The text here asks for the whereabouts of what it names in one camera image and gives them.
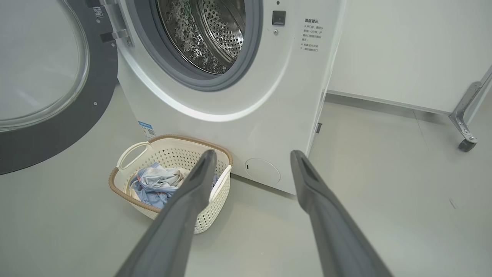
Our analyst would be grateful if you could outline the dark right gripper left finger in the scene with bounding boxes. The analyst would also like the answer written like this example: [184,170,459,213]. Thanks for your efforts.
[115,149,218,277]

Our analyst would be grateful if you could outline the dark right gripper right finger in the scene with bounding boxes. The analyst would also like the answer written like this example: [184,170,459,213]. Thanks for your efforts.
[289,149,392,277]

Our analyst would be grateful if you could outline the blue patterned garment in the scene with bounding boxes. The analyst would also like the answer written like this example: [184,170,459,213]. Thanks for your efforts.
[130,162,219,208]

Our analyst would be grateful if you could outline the white grey garment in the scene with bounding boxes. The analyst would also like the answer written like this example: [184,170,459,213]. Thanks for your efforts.
[140,167,189,189]

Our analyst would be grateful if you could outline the black round glass washer door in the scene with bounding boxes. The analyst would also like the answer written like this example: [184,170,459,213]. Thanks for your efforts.
[0,0,120,175]

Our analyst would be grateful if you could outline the round white filter access cover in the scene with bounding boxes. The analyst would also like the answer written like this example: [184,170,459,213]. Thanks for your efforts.
[245,158,281,185]

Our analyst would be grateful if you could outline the white front-load washing machine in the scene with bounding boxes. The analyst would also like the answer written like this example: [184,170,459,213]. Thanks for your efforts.
[104,0,346,195]

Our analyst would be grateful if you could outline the cream laundry basket brown rim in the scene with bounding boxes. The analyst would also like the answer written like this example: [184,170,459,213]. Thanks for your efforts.
[108,134,233,234]

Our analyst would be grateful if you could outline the blue energy label sticker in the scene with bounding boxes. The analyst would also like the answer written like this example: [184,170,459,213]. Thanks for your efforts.
[138,121,156,141]

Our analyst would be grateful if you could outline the white partition panel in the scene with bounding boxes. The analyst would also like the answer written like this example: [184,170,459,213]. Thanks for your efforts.
[327,0,492,115]

